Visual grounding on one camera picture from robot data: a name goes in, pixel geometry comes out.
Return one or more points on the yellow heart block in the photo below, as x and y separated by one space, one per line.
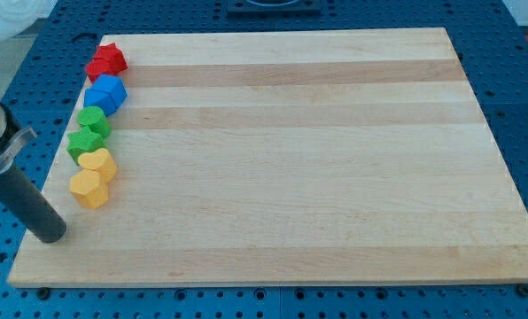
101 161

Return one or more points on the red star block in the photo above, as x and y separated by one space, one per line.
111 58

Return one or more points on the yellow hexagon block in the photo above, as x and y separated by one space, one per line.
89 189

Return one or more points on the green star block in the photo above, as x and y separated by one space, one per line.
82 141

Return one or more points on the dark grey cylindrical pointer tool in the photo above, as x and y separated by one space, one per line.
29 206

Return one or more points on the wooden board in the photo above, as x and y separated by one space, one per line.
346 157

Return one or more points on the green cylinder block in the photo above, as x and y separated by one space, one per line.
93 117

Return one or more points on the blue cube block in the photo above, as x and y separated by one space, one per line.
113 86

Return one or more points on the white plastic sheet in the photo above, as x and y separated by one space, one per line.
18 15

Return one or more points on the red round block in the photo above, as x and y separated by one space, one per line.
96 68

